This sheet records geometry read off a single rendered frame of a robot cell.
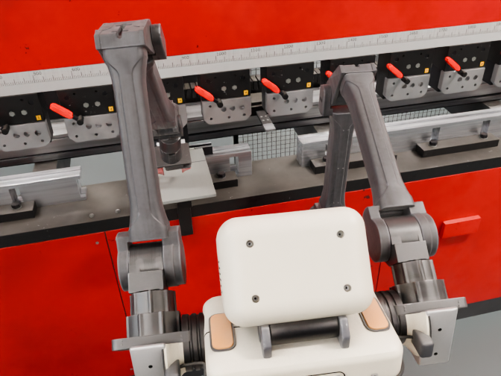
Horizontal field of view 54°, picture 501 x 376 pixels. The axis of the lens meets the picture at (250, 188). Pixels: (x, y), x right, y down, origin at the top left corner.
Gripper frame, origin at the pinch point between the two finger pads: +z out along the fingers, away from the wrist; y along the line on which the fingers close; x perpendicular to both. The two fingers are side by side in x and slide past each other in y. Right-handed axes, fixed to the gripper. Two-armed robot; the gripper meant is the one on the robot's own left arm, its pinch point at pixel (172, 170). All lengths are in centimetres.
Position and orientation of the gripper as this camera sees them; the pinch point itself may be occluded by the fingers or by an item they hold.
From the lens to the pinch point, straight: 145.3
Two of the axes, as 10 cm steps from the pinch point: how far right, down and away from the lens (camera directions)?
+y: -9.7, 1.4, -1.8
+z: -1.0, 4.4, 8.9
